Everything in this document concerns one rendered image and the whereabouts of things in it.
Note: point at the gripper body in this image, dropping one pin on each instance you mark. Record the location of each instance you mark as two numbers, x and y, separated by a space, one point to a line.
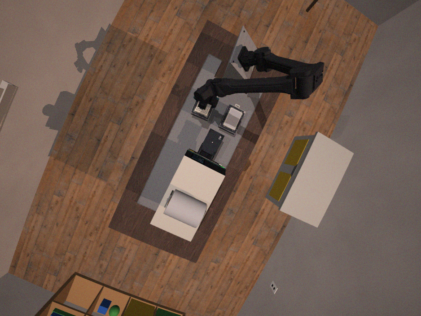
214 101

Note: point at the grey cylinder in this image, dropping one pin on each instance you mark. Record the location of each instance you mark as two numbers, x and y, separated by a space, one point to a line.
185 208

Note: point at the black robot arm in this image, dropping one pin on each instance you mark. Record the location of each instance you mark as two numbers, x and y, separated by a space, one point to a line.
308 77

